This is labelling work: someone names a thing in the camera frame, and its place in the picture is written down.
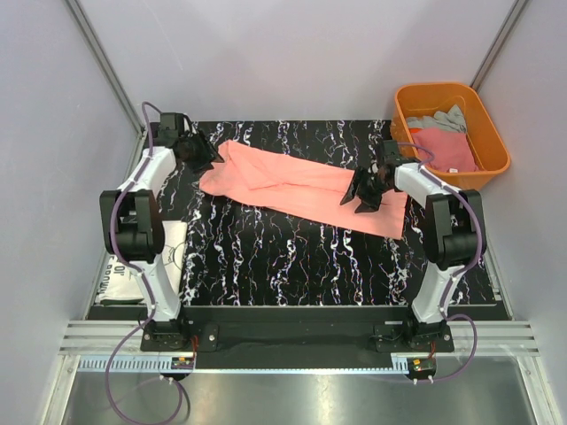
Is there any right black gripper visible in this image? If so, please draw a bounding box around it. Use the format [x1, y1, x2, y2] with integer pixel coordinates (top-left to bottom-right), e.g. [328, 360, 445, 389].
[340, 166, 392, 215]

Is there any salmon pink t-shirt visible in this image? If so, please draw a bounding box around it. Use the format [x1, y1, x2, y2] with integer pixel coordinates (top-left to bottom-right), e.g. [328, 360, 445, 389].
[199, 140, 407, 239]

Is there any dark pink t-shirt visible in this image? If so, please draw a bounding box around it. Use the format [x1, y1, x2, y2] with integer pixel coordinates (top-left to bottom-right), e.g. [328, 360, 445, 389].
[412, 128, 478, 173]

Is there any folded white printed t-shirt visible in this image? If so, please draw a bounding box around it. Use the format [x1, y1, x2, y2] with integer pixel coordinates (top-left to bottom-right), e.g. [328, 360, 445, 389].
[97, 220, 187, 306]

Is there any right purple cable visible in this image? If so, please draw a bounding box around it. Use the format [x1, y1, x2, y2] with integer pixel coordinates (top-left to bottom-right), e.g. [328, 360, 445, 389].
[367, 142, 482, 384]

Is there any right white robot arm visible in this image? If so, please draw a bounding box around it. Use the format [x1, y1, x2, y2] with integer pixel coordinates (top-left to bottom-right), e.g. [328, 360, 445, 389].
[340, 140, 486, 352]

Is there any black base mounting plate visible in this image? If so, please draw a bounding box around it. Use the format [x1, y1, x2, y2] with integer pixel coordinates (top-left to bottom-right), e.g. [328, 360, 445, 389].
[86, 305, 457, 371]

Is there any orange plastic bin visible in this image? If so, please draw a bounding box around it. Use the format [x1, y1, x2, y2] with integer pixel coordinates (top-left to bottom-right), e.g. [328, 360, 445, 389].
[391, 82, 511, 189]

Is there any grey t-shirt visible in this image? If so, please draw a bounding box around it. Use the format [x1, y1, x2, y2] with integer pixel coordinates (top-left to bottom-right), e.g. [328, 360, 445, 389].
[406, 104, 468, 134]

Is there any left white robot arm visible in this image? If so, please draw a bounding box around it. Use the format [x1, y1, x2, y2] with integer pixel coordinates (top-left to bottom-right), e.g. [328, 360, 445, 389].
[99, 112, 223, 351]

